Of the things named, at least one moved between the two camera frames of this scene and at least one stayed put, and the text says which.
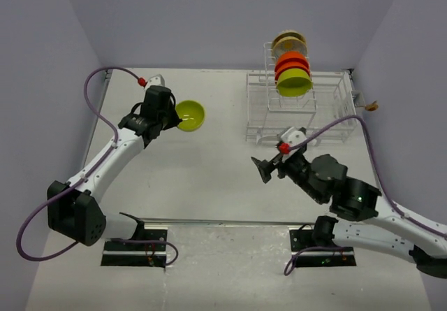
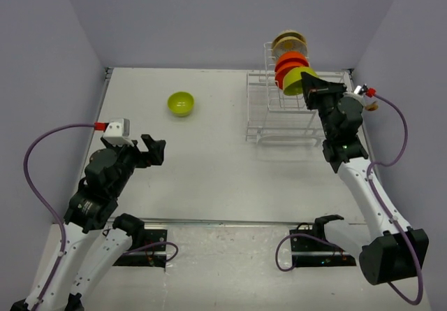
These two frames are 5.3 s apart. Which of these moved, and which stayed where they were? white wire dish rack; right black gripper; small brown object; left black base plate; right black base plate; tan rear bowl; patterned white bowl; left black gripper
Moved: left black gripper; right black gripper
Stayed: white wire dish rack; tan rear bowl; right black base plate; small brown object; patterned white bowl; left black base plate
